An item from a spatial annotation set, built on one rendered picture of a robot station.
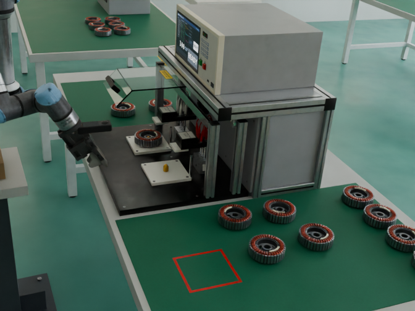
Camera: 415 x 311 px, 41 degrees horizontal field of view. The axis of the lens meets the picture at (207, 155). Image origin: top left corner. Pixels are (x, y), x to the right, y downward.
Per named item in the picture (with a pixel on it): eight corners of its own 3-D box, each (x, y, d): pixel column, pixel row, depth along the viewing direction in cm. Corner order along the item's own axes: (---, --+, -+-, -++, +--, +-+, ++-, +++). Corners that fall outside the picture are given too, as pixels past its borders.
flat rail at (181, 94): (211, 134, 184) (212, 126, 182) (158, 71, 234) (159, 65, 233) (215, 133, 184) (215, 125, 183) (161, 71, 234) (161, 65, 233)
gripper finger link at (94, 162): (95, 173, 196) (81, 155, 191) (109, 164, 197) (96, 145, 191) (97, 178, 194) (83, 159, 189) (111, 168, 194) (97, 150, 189)
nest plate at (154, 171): (151, 186, 198) (151, 182, 198) (141, 166, 211) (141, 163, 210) (191, 181, 203) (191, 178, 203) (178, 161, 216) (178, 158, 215)
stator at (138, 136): (137, 149, 220) (137, 140, 218) (132, 137, 229) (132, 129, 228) (164, 147, 223) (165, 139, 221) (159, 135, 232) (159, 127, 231)
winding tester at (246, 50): (214, 95, 186) (218, 35, 177) (174, 55, 222) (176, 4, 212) (315, 87, 200) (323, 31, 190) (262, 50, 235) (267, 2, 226)
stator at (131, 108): (120, 120, 251) (120, 112, 249) (105, 111, 258) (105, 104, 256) (139, 114, 258) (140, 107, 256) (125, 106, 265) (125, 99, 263)
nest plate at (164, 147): (134, 155, 218) (134, 152, 217) (125, 139, 230) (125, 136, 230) (171, 151, 223) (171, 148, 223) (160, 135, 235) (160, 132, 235)
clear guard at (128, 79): (116, 107, 200) (116, 91, 197) (103, 83, 220) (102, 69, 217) (201, 99, 211) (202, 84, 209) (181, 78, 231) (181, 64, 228)
